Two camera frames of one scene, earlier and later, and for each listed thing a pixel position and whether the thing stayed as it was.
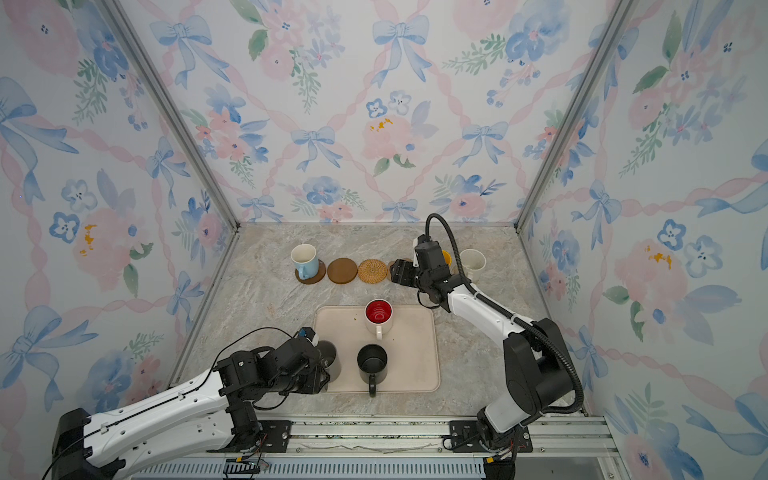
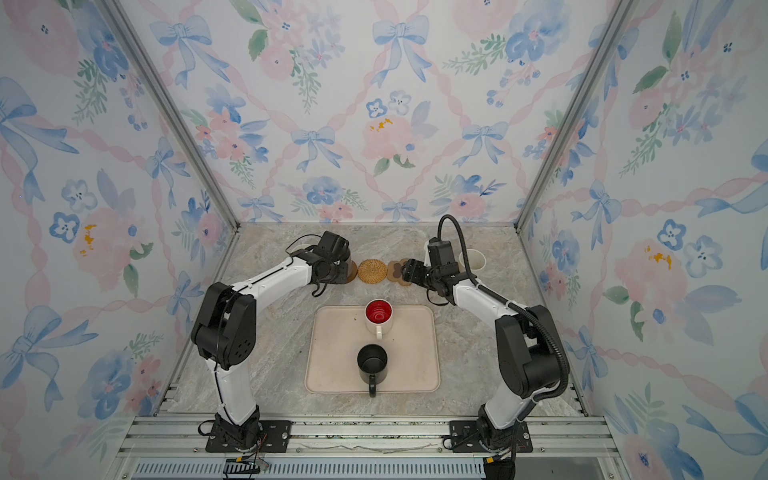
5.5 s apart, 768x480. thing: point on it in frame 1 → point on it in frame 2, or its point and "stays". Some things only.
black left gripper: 317,378 → 342,278
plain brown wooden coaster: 342,271 stays
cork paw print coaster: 391,263 stays
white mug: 473,261 stays
